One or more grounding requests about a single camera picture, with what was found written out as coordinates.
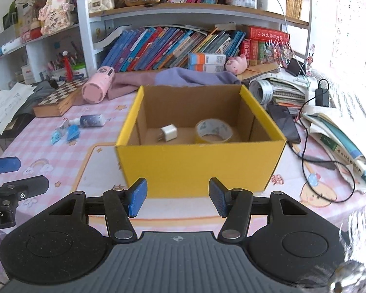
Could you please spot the bunch of colourful paper ornaments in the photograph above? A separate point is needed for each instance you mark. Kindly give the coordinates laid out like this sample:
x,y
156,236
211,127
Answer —
x,y
277,55

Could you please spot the red round container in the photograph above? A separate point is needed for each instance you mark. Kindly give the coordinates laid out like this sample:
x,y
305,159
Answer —
x,y
32,32

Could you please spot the white charger plug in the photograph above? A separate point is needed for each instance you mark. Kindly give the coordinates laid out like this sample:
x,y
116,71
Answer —
x,y
169,132

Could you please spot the yellow tape roll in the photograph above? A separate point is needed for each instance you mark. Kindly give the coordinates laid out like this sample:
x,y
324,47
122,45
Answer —
x,y
213,135

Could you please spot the white storage container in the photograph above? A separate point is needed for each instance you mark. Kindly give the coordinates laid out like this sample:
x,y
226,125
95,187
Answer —
x,y
271,1

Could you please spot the black power adapter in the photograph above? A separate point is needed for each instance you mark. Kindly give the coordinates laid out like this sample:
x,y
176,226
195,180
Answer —
x,y
322,96

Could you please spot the black phone on stand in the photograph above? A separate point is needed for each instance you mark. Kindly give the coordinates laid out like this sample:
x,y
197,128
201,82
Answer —
x,y
294,66

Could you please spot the white metal bookshelf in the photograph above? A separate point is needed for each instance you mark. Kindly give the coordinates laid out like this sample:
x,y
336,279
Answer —
x,y
84,21

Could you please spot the upright red dictionaries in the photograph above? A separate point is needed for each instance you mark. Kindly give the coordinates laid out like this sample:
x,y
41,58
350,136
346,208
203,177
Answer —
x,y
251,52

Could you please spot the loose printed paper sheets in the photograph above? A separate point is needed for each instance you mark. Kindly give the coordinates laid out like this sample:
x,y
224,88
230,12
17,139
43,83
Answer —
x,y
6,106

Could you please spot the cup of pens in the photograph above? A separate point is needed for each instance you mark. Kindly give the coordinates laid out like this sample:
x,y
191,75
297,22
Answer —
x,y
62,59

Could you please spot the orange white blue box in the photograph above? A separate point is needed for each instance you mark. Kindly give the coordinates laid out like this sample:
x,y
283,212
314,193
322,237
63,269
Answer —
x,y
206,68
206,58

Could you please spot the dark blue small bottle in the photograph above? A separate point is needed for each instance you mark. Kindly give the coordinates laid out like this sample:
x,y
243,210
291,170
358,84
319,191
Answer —
x,y
93,121

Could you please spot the pile of books and papers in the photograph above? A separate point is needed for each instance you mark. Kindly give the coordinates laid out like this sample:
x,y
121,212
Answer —
x,y
338,137

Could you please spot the fluffy grey garment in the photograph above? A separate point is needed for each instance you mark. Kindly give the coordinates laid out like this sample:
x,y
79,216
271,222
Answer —
x,y
358,244

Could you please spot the desktop with pink checkered cloth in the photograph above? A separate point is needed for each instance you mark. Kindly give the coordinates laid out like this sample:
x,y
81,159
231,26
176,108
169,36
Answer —
x,y
48,158

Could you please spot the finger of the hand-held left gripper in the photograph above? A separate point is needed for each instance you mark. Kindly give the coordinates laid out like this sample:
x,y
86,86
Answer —
x,y
4,164
27,186

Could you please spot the white shelf unit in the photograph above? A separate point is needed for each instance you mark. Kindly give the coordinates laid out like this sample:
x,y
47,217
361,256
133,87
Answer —
x,y
33,48

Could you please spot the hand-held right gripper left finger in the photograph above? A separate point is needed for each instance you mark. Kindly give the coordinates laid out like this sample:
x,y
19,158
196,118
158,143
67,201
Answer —
x,y
137,197

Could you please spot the grey striped blanket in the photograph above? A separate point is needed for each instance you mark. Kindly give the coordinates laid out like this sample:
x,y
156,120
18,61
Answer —
x,y
353,97

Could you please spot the black smartphone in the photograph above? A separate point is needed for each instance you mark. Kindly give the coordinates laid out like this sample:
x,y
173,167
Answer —
x,y
285,125

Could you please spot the alphabet wall poster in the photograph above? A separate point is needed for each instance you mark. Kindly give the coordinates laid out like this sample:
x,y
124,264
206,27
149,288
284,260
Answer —
x,y
350,27

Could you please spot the red book lying flat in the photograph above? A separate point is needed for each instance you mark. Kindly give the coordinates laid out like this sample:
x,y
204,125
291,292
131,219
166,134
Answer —
x,y
265,32

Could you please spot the small white red stationery item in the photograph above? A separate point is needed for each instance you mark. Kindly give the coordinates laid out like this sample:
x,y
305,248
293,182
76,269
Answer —
x,y
64,124

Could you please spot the pink paper doll plaque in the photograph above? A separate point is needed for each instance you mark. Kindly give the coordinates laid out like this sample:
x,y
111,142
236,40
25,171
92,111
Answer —
x,y
55,15

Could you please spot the blue small packets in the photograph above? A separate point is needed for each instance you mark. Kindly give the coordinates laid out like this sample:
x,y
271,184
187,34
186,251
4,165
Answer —
x,y
73,133

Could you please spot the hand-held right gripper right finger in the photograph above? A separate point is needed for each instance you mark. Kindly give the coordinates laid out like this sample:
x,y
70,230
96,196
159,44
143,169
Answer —
x,y
218,197

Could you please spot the yellow cardboard box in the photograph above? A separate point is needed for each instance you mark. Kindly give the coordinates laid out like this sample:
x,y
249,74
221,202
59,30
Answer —
x,y
201,164

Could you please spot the pink thermos bottle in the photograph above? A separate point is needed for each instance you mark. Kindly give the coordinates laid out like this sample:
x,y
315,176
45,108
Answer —
x,y
96,87

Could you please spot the stack of magazines and papers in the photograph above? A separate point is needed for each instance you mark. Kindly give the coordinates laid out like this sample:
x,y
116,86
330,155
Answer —
x,y
283,91

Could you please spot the red figurine bottle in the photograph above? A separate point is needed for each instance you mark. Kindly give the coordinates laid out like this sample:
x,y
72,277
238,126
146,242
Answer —
x,y
68,67

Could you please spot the dark grey clothing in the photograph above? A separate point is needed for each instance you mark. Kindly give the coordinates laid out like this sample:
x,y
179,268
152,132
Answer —
x,y
39,93

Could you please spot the white tub with green lid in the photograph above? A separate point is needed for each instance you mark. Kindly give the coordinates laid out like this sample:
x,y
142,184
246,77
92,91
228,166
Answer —
x,y
80,71

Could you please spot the cartoon figure ornament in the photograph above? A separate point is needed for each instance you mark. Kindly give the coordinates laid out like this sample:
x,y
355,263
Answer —
x,y
310,61

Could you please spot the white tissue pack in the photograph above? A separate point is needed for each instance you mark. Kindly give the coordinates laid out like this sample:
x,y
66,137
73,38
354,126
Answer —
x,y
11,47

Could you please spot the pink cloth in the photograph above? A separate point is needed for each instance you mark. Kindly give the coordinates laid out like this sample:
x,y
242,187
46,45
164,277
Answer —
x,y
128,84

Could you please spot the pink pig plush toy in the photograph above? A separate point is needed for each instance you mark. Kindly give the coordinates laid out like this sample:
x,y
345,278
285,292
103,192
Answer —
x,y
236,64

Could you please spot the row of colourful leaning books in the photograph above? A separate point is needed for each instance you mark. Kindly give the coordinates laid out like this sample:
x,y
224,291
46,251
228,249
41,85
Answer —
x,y
164,48

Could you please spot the wooden chess board box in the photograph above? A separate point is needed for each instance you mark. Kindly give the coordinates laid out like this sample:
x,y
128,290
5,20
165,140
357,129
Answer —
x,y
58,99

